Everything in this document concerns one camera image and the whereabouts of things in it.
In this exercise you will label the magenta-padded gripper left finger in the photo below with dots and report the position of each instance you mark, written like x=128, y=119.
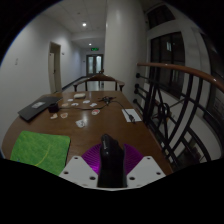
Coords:
x=76, y=168

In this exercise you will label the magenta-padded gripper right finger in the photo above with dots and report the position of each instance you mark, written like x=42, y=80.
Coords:
x=146, y=170

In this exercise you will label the black computer mouse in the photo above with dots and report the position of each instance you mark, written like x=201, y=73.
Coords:
x=111, y=160

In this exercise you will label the green mouse pad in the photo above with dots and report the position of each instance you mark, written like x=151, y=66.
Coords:
x=40, y=150

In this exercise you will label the small pale card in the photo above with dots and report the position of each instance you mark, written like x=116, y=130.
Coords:
x=70, y=100
x=86, y=101
x=80, y=123
x=93, y=104
x=54, y=116
x=95, y=112
x=75, y=104

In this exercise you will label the small orange card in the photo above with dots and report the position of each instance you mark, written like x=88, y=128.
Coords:
x=64, y=115

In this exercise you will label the white paper sheet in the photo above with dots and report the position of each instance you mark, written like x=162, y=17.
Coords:
x=130, y=114

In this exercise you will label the small tan card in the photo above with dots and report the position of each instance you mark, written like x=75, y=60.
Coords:
x=65, y=104

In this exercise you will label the black railing with wooden handrail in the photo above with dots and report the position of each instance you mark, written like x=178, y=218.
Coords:
x=173, y=110

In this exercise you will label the closed black laptop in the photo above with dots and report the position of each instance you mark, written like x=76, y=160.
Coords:
x=38, y=106

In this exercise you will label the small white box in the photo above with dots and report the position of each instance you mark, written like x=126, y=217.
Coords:
x=79, y=95

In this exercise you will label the wooden chair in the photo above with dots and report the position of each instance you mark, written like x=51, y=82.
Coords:
x=99, y=79

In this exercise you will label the pale side door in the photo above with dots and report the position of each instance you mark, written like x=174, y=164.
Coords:
x=55, y=66

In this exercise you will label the glass double door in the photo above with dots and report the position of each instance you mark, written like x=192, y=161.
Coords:
x=94, y=64

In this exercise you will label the dark framed window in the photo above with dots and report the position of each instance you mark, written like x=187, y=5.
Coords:
x=166, y=63

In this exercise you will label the green exit sign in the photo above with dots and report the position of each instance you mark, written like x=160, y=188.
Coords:
x=95, y=49

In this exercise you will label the white wall switch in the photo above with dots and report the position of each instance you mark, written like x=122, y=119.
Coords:
x=16, y=61

